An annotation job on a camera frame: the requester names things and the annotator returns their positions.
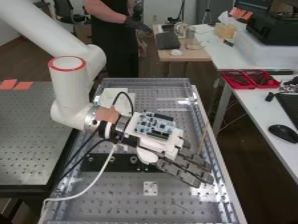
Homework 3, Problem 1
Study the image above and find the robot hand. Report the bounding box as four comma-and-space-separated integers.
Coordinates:
125, 111, 216, 190

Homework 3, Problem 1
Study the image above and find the black office chair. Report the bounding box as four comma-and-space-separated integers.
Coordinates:
52, 0, 87, 25

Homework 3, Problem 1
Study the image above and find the long white desk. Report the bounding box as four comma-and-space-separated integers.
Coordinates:
193, 23, 298, 72

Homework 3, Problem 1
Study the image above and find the thin drill bit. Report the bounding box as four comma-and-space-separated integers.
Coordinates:
170, 201, 191, 212

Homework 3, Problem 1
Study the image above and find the small grey square part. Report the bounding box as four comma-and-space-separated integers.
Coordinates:
142, 181, 159, 197

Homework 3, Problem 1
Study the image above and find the wooden desk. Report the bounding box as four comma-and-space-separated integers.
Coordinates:
151, 23, 212, 78

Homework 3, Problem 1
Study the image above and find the white cable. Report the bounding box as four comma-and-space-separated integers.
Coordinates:
41, 143, 119, 204

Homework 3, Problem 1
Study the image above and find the orange sticky note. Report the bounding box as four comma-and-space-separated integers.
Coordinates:
0, 79, 18, 91
12, 81, 34, 91

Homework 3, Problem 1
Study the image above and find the black keyboard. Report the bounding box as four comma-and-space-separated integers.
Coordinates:
274, 92, 298, 132

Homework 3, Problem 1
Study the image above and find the red tray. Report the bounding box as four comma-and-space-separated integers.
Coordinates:
219, 70, 258, 90
246, 69, 282, 89

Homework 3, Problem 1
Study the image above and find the black computer mouse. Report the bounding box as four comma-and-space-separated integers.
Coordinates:
267, 124, 298, 145

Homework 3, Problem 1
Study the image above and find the black plate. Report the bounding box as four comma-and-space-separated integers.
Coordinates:
79, 152, 179, 173

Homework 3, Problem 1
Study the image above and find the black flat pad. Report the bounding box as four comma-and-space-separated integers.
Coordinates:
154, 31, 182, 51

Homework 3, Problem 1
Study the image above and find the black cable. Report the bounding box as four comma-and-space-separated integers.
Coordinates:
111, 91, 135, 118
52, 130, 109, 188

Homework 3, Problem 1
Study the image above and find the small black handle tool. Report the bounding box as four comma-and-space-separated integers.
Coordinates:
264, 91, 276, 103

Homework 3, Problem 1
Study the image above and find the person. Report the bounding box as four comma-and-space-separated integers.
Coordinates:
82, 0, 154, 80

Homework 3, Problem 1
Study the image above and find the clear box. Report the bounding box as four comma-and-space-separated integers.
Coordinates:
38, 77, 248, 224

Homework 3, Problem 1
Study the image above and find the large black case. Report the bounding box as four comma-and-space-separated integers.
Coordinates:
232, 0, 298, 47

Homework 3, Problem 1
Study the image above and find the thin stick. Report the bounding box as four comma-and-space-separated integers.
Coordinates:
195, 124, 210, 156

